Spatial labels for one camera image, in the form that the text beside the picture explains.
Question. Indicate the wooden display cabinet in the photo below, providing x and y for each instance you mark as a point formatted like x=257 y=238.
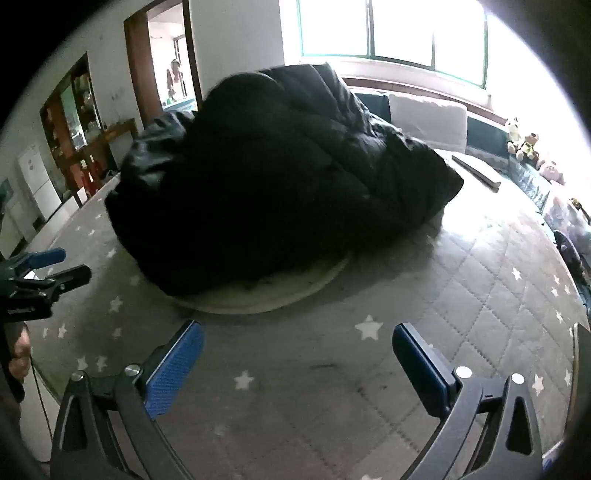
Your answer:
x=69 y=124

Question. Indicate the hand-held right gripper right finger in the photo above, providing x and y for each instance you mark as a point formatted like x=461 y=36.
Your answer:
x=418 y=364

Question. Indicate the black puffer jacket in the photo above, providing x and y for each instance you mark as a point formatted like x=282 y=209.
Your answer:
x=277 y=184

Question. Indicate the brown plush bear toy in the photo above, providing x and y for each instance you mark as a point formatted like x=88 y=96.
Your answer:
x=530 y=147

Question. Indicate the white refrigerator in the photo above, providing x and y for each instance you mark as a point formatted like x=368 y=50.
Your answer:
x=34 y=182

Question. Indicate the red plastic stool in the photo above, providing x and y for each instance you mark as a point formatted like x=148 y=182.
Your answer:
x=90 y=179

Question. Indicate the blue sofa bench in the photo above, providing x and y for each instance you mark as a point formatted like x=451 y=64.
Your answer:
x=508 y=152

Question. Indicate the pink plush toy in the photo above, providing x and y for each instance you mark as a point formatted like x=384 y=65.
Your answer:
x=551 y=171

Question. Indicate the grey star-quilted bed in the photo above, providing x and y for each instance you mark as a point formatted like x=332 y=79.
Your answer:
x=323 y=369

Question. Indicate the wooden side table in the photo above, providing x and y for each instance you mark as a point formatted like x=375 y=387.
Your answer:
x=113 y=143

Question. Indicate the round cream mat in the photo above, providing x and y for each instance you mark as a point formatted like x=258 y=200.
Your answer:
x=258 y=290

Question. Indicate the white pillow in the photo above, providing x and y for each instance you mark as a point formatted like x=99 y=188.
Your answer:
x=429 y=121

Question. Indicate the person's left hand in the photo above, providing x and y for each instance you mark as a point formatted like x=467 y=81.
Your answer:
x=18 y=355

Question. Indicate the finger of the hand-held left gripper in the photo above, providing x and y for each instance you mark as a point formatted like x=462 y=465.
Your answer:
x=45 y=256
x=69 y=277

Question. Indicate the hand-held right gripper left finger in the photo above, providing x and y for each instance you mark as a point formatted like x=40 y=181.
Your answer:
x=174 y=369

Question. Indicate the wooden door frame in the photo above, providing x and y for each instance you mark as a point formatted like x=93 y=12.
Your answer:
x=138 y=60

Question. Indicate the white plush dog toy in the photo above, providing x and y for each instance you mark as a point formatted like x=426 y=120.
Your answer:
x=515 y=136

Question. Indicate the green-framed window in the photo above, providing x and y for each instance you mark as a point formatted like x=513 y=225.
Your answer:
x=392 y=32

